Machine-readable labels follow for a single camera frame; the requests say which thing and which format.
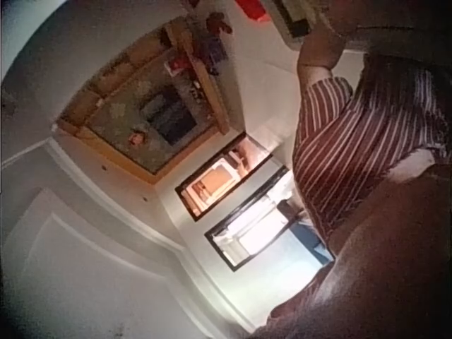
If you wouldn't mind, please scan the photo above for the black framed doorway, orange room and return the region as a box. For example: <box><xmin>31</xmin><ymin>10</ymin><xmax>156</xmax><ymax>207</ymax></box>
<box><xmin>174</xmin><ymin>131</ymin><xmax>285</xmax><ymax>222</ymax></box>

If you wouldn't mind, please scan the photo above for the black framed doorway, bright room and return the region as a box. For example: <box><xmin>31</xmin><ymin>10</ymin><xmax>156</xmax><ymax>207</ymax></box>
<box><xmin>203</xmin><ymin>165</ymin><xmax>336</xmax><ymax>273</ymax></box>

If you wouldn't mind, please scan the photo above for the white panelled door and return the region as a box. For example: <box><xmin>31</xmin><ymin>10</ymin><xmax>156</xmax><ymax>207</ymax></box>
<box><xmin>0</xmin><ymin>186</ymin><xmax>186</xmax><ymax>339</ymax></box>

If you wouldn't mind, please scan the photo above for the blue purple bag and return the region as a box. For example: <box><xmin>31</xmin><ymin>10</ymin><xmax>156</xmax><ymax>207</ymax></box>
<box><xmin>196</xmin><ymin>34</ymin><xmax>228</xmax><ymax>76</ymax></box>

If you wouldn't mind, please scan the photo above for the red box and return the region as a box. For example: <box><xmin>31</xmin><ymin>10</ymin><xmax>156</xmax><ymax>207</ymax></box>
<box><xmin>234</xmin><ymin>0</ymin><xmax>266</xmax><ymax>23</ymax></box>

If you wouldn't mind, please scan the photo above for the brown stuffed toy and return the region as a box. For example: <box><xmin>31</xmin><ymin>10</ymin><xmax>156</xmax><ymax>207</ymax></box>
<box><xmin>204</xmin><ymin>11</ymin><xmax>234</xmax><ymax>36</ymax></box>

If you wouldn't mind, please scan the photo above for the dark blue folded cloth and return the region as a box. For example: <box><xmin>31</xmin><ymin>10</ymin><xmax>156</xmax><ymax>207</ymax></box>
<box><xmin>140</xmin><ymin>84</ymin><xmax>198</xmax><ymax>146</ymax></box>

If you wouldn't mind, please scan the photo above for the red and white packet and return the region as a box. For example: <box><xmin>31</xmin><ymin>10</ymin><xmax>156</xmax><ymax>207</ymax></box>
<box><xmin>163</xmin><ymin>55</ymin><xmax>189</xmax><ymax>77</ymax></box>

